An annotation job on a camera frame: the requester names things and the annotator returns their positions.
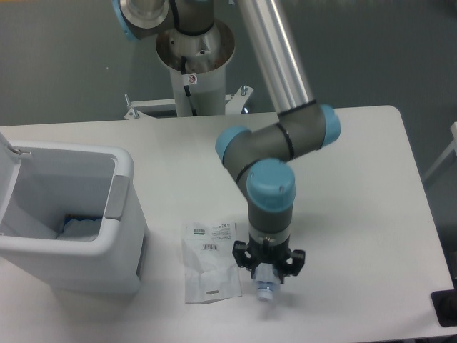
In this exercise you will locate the white pedestal base frame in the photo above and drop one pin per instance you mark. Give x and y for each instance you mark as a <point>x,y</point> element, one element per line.
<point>165,108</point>

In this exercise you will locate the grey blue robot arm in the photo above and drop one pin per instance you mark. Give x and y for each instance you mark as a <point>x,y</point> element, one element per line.
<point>256,160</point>

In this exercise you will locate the clear plastic packaging bag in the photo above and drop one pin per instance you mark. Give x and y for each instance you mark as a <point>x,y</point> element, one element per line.
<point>210,270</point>

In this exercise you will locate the clear plastic water bottle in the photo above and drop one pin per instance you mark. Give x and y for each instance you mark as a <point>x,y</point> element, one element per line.
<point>267,282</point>

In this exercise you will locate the white trash can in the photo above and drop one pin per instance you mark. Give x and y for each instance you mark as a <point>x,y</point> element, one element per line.
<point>60,179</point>

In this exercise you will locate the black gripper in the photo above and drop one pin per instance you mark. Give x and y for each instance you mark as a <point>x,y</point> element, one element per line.
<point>288,262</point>

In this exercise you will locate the white frame at right edge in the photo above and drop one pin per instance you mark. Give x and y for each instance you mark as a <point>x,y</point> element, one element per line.
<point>443,162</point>

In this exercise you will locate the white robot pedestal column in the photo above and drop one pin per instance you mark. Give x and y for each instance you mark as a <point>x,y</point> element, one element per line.
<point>197,67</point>

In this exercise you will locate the black device at table edge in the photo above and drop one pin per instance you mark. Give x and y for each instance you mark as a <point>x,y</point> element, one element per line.
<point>444,303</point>

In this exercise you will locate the white trash can lid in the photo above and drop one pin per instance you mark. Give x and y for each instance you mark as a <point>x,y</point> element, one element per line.
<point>11,157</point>

